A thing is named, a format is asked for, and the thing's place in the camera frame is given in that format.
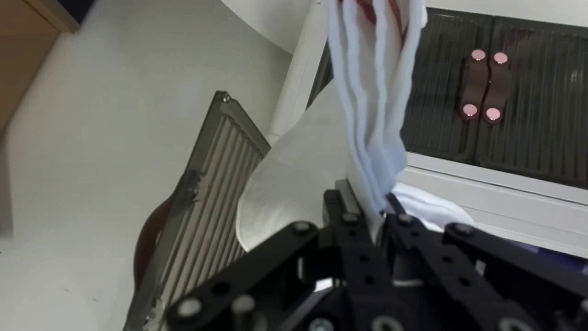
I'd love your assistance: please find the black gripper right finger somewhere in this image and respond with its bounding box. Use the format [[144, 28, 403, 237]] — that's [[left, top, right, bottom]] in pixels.
[[377, 191, 588, 331]]

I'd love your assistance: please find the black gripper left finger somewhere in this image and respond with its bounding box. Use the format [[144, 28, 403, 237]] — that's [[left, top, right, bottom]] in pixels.
[[164, 180, 387, 331]]

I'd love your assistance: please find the white towel with red stripes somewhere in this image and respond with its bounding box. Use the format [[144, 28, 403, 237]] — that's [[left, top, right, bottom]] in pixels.
[[236, 0, 477, 254]]

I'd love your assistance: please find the smoked ribbed cabinet door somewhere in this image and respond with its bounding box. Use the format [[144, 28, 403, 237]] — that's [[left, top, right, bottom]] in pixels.
[[122, 90, 274, 331]]

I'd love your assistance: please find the brown strap door pull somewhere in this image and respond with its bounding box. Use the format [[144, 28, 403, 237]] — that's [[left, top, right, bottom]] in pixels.
[[458, 46, 489, 121], [133, 171, 208, 291], [484, 50, 513, 123]]

